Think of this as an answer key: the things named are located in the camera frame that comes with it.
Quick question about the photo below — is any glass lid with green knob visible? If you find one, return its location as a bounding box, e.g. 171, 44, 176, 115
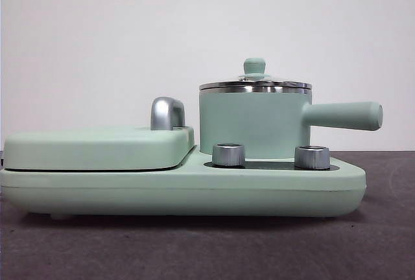
198, 58, 313, 91

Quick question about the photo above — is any silver control knob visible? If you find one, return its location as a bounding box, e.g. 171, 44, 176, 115
294, 145, 331, 169
211, 143, 246, 167

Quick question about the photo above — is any mint green appliance base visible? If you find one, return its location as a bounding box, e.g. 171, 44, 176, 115
0, 150, 367, 221

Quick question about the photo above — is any mint green grill cover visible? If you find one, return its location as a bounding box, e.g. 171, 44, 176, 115
2, 126, 198, 172

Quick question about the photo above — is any mint green pot with handle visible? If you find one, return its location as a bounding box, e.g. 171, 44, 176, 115
198, 81, 384, 161

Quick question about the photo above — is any silver grill cover handle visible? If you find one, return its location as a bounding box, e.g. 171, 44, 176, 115
150, 97, 187, 131

